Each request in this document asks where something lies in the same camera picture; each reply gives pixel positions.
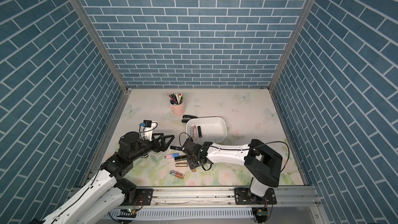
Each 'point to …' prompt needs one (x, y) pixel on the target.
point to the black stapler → (186, 117)
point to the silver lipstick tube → (191, 131)
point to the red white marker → (179, 98)
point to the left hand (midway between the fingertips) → (172, 137)
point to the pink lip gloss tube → (195, 131)
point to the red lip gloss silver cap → (176, 174)
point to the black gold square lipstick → (180, 158)
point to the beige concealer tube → (194, 170)
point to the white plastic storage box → (206, 129)
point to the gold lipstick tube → (181, 164)
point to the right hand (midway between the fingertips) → (192, 163)
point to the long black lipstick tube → (174, 147)
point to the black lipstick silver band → (199, 131)
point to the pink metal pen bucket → (178, 110)
